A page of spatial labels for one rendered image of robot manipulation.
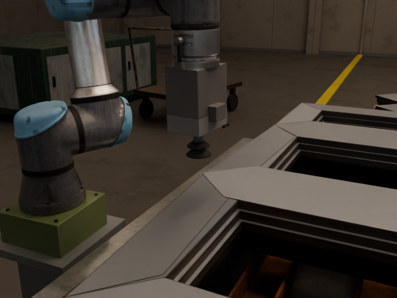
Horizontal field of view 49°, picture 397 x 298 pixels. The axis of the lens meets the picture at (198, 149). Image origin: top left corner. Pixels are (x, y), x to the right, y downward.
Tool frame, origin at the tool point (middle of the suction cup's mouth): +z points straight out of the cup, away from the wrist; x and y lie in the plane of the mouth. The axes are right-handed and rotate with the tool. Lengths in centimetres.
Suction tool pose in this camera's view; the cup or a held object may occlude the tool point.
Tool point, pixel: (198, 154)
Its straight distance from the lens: 73.7
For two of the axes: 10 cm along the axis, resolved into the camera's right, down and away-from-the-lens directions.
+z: 0.3, 9.4, 3.4
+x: -8.2, -1.7, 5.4
